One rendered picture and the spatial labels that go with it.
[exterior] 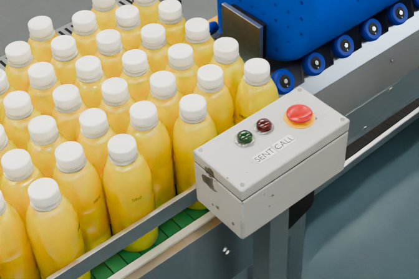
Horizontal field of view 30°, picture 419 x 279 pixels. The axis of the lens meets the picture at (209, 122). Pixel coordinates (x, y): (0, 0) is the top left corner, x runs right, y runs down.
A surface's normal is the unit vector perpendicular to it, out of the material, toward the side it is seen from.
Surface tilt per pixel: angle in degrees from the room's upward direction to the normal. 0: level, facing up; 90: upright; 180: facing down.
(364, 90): 71
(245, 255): 90
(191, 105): 0
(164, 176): 90
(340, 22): 101
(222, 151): 0
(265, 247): 90
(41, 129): 0
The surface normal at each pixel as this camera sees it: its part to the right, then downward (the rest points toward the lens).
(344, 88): 0.59, 0.23
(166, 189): 0.65, 0.50
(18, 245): 0.86, 0.32
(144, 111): -0.04, -0.73
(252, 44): -0.77, 0.46
